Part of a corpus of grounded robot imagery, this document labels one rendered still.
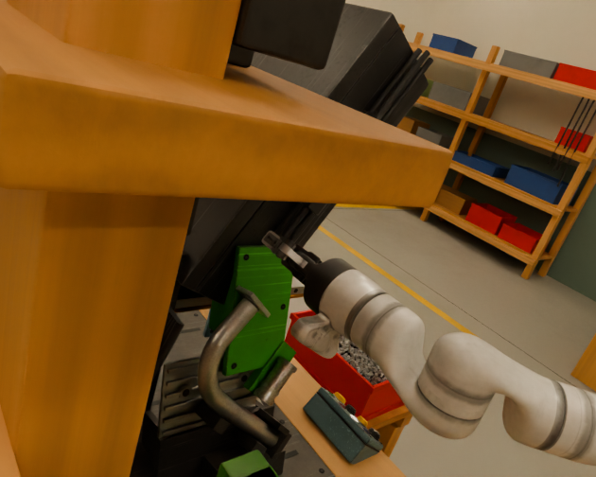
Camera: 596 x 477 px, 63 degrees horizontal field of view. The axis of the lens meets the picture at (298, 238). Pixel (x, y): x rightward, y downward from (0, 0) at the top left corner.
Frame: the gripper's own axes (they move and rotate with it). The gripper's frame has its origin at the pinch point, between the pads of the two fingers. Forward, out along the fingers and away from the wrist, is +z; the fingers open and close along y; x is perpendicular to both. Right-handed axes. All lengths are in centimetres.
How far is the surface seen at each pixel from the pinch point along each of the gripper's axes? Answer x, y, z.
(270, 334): 11.8, -15.5, 1.8
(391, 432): 17, -83, -1
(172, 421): 30.8, -9.3, 1.1
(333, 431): 20.0, -40.8, -6.3
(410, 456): 32, -194, 24
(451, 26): -395, -420, 384
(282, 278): 3.4, -11.6, 4.2
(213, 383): 21.4, -6.6, -2.4
